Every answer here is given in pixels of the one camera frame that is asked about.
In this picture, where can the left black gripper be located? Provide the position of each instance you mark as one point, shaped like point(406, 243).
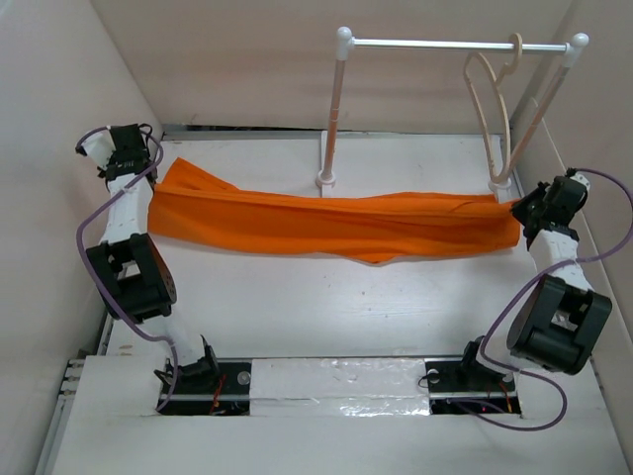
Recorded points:
point(102, 172)

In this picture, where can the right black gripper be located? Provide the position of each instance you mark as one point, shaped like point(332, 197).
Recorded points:
point(519, 210)

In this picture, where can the orange trousers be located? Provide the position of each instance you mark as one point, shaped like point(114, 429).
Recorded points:
point(193, 205)

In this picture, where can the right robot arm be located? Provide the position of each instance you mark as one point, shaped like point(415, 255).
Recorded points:
point(559, 323)

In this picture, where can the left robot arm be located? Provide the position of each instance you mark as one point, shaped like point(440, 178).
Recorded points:
point(132, 277)

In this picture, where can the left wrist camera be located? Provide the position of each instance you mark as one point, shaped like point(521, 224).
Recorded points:
point(98, 146)

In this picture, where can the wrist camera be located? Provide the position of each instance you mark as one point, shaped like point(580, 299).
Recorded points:
point(575, 175)
point(98, 146)

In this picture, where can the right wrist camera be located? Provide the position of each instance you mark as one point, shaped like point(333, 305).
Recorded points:
point(575, 175)

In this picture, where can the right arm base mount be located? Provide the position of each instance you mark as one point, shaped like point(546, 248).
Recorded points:
point(460, 385)

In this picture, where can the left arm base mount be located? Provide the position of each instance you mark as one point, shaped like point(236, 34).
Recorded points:
point(206, 387)

